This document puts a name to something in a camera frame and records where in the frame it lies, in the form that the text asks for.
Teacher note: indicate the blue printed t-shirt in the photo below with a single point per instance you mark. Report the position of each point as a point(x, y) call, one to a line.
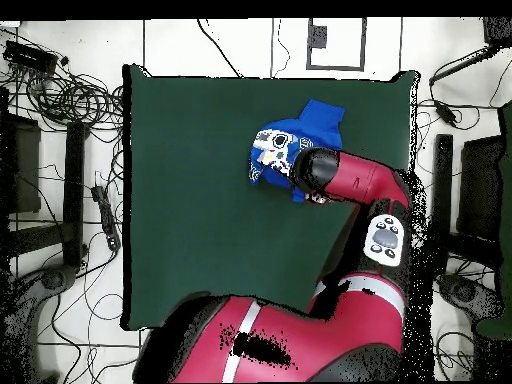
point(320, 124)

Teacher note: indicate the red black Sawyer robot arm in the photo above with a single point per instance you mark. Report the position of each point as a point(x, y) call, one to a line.
point(320, 332)

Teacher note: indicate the black flat panel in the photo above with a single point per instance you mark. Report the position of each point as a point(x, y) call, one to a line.
point(26, 168)
point(480, 188)

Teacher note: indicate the dark green table cloth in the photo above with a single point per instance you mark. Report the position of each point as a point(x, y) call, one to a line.
point(200, 220)

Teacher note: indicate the black power strip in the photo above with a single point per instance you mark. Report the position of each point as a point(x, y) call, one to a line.
point(106, 218)

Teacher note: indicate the black stand bar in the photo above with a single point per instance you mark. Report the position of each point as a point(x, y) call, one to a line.
point(74, 192)
point(442, 192)

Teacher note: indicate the dark grey square patch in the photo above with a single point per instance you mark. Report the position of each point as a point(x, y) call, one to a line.
point(318, 36)

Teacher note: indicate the grey chair base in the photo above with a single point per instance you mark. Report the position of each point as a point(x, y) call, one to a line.
point(56, 276)
point(468, 296)

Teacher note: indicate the black power adapter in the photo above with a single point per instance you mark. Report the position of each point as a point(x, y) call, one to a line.
point(445, 112)

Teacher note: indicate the black rod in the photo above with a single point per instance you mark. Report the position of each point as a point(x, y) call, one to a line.
point(464, 66)

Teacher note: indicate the black box device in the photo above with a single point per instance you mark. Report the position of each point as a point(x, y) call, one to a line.
point(30, 56)

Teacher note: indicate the black speckled box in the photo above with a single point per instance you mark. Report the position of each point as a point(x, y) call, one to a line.
point(498, 31)

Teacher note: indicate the grey square floor frame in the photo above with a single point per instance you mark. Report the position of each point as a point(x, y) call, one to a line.
point(363, 44)

